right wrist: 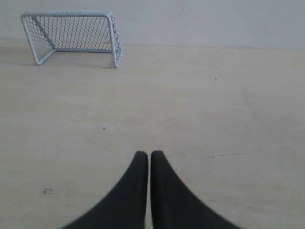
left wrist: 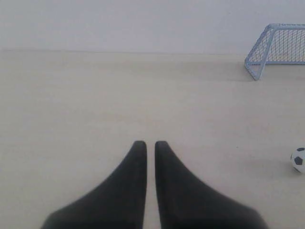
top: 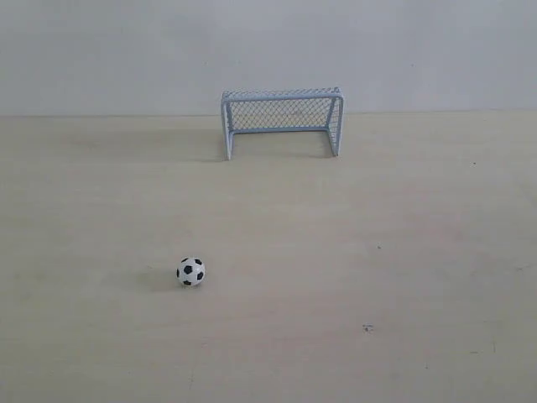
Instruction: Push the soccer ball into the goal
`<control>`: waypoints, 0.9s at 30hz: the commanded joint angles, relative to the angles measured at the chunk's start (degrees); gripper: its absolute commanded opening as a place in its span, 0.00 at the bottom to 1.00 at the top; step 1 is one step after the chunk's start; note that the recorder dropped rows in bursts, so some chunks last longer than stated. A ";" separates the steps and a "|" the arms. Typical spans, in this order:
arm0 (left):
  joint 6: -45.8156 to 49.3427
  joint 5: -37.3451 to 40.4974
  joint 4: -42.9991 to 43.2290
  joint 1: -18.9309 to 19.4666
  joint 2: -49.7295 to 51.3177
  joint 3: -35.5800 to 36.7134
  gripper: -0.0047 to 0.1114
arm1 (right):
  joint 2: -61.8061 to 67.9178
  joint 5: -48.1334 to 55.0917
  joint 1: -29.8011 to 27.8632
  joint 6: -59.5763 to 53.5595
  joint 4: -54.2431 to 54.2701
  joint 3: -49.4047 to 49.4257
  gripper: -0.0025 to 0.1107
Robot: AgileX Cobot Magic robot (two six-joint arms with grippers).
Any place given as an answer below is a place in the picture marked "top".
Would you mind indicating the small blue goal with net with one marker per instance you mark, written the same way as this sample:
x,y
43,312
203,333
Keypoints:
x,y
283,111

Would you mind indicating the black and white soccer ball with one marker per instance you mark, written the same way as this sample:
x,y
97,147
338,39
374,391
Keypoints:
x,y
191,271

